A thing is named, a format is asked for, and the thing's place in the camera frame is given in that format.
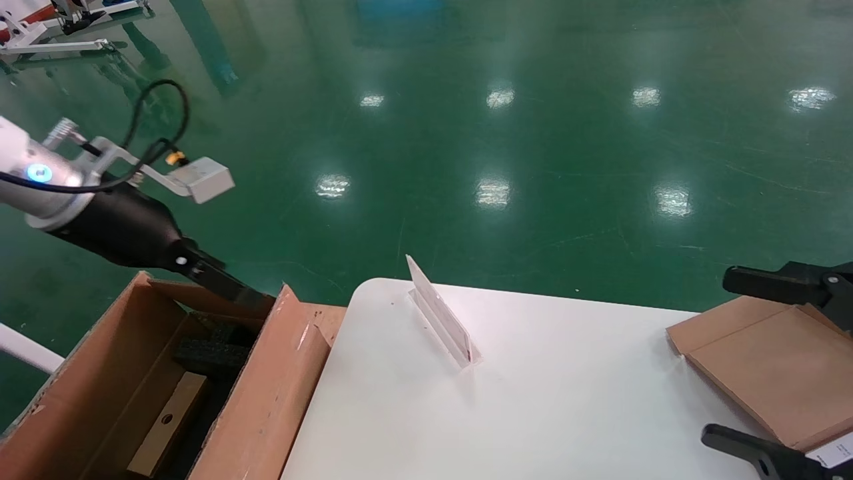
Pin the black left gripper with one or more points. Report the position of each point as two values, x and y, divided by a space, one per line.
120 226

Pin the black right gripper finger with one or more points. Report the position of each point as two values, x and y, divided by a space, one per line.
773 283
786 463

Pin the small cardboard box with hole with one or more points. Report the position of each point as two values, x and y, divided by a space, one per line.
170 420

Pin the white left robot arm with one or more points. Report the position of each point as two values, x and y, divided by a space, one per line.
20 153

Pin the flat folded cardboard box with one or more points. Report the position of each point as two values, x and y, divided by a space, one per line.
766 360

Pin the large open cardboard box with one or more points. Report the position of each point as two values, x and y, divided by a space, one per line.
266 393

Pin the white paper label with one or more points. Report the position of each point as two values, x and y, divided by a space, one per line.
833 450

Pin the black foam block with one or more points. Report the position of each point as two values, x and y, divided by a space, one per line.
213 353

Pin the white round bar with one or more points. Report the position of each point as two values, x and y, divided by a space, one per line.
26 348

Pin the clear acrylic sign holder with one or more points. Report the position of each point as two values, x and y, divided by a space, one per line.
443 320

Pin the humanoid robot legs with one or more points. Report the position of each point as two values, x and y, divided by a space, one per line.
76 23

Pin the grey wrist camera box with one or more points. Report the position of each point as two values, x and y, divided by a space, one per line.
203 180

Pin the grey metal camera bracket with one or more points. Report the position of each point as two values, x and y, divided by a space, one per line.
116 154

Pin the white metal stand frame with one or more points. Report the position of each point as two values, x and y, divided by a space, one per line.
53 46

